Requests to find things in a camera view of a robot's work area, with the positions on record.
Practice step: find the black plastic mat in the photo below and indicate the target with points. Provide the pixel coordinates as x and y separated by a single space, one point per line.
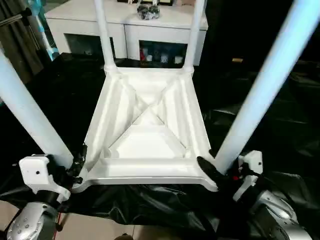
65 90

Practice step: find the white plastic table top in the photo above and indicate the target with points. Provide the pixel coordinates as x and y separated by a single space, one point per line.
150 125

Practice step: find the grey metal pole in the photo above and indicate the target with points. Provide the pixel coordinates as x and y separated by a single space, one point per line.
10 20

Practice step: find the grey bundle on cabinet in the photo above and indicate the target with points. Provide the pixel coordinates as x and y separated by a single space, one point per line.
147 11

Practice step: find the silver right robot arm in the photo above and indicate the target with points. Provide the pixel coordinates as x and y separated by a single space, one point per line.
277 217

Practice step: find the white plastic table leg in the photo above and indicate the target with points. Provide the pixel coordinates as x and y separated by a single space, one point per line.
265 85
30 110
104 30
195 30

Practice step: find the white cabinet with glass doors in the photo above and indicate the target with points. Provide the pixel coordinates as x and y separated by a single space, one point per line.
125 20

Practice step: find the grey curtain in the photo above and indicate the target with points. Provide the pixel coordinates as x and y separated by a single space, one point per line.
22 40

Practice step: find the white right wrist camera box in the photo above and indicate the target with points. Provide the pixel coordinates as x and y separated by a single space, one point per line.
250 170

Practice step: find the black tall cabinet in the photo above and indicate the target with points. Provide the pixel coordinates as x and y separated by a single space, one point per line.
250 27

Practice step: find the small yellow label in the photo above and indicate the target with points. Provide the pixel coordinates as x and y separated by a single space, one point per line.
237 60

